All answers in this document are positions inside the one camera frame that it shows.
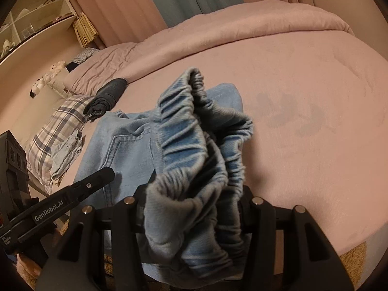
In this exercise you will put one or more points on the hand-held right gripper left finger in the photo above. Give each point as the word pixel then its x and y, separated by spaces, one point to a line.
pixel 127 221

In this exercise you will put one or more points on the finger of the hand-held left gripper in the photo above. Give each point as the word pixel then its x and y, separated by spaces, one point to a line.
pixel 75 192
pixel 33 236

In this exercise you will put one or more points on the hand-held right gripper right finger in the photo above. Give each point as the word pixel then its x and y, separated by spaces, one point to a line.
pixel 260 224

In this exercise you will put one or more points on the light blue pants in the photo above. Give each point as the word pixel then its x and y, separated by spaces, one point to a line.
pixel 66 154

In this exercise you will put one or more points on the blue denim pants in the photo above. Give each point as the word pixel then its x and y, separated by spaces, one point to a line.
pixel 188 145

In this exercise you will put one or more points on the plaid pillow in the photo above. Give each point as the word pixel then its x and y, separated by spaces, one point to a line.
pixel 60 118

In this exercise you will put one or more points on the white spotted plush toy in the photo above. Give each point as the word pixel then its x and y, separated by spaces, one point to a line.
pixel 38 86

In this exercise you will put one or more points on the beige fuzzy rug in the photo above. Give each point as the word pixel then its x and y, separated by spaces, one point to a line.
pixel 354 257

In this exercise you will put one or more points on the dark rolled cloth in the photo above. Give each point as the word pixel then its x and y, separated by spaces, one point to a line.
pixel 104 97

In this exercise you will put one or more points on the pink bed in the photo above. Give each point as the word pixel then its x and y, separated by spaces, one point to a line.
pixel 303 127

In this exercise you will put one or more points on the beige plush toy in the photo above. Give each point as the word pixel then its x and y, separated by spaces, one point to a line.
pixel 57 66

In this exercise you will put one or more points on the pink pillow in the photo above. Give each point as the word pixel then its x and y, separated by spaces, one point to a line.
pixel 100 69

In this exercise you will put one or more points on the grey checked cloth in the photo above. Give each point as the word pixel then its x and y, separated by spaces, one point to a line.
pixel 84 55

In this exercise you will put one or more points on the white shelf cabinet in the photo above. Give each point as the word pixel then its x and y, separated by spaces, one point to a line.
pixel 33 21

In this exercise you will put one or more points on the straw tassel bundle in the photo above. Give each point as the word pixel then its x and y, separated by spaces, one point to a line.
pixel 85 30

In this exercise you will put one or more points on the pink duvet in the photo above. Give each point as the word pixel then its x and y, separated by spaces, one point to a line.
pixel 242 27

